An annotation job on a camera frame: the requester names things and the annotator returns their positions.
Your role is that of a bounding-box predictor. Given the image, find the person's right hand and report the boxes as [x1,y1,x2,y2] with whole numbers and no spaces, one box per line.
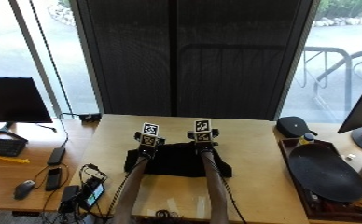
[186,128,221,154]

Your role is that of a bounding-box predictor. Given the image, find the person's left hand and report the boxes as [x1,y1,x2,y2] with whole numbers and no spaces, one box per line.
[133,131,167,160]

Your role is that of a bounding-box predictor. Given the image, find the black cloth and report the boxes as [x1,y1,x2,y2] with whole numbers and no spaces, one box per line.
[124,141,234,179]

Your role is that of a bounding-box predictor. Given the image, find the white marker cube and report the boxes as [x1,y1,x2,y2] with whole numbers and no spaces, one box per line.
[141,121,162,147]
[194,119,215,144]

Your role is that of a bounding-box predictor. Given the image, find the black plug adapter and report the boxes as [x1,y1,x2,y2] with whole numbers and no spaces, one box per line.
[78,113,104,123]

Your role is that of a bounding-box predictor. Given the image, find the smartphone with lit screen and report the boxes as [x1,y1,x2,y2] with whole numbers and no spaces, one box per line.
[80,178,106,210]

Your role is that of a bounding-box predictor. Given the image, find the black power brick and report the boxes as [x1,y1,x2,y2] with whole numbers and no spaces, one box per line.
[47,147,67,166]

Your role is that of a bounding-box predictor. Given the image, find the black zip case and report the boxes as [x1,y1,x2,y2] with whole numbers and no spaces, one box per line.
[276,116,319,139]

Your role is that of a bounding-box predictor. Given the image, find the small black box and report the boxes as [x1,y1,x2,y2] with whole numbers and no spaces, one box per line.
[60,185,82,203]

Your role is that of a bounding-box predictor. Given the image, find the black phone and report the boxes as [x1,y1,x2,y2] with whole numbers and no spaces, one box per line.
[45,167,64,192]

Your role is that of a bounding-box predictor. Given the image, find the yellow bottle with black cap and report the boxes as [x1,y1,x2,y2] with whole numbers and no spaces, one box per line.
[298,133,316,146]

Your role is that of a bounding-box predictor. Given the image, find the dark roller blind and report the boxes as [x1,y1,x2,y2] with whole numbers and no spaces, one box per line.
[68,0,322,121]

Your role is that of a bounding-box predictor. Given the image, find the dark wooden tray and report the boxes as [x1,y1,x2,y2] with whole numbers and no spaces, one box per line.
[278,137,362,223]

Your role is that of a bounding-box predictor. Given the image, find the black oval plate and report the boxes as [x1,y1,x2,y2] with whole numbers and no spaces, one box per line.
[288,143,362,203]

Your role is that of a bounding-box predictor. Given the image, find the grey computer mouse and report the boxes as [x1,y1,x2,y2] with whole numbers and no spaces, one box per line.
[13,179,37,201]

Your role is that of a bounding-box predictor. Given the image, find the yellow flat tool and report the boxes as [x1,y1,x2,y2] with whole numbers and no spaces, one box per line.
[0,155,32,164]

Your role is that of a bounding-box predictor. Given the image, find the black keyboard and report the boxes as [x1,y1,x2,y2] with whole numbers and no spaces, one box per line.
[0,138,29,158]

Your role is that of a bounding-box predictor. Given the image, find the black monitor stand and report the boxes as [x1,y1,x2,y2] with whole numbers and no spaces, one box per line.
[0,121,29,143]

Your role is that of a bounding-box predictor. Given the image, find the black computer monitor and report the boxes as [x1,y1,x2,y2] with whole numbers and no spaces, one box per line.
[0,77,55,124]

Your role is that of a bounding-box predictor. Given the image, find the grey metal bike rack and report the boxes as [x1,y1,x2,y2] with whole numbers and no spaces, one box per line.
[295,46,362,121]

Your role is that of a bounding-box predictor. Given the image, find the braided glove cable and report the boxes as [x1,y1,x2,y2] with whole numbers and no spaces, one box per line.
[105,158,144,219]
[213,158,250,224]

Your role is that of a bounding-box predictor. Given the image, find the tangled black cables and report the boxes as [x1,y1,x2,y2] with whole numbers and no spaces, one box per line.
[78,162,109,185]

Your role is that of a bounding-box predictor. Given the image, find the black power cable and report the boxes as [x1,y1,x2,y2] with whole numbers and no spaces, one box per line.
[57,112,82,149]

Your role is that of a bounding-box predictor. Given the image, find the black blind pull cord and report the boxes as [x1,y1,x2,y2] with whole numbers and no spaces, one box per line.
[28,0,74,114]

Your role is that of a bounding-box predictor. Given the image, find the grey window frame post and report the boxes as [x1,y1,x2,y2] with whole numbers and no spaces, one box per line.
[8,0,65,118]

